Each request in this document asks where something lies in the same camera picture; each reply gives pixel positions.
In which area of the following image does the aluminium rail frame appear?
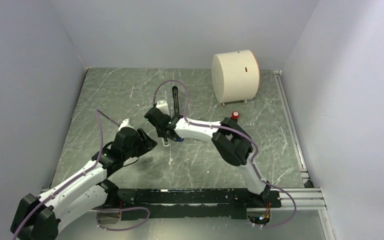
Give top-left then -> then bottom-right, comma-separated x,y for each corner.
41,68 -> 327,240

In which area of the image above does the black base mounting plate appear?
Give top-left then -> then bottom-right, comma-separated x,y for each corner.
98,188 -> 282,221

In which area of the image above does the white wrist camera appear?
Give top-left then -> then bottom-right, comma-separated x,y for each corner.
155,100 -> 170,115
118,118 -> 134,131

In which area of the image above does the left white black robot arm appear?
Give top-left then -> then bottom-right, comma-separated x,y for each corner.
10,126 -> 158,240

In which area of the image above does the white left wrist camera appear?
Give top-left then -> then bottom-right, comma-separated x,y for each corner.
118,118 -> 134,131

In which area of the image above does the cream cylindrical drum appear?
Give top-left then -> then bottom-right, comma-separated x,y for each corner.
211,49 -> 261,105

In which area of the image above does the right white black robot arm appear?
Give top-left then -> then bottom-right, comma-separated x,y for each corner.
144,106 -> 271,207

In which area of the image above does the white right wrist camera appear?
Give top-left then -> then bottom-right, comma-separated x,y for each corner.
155,100 -> 170,115

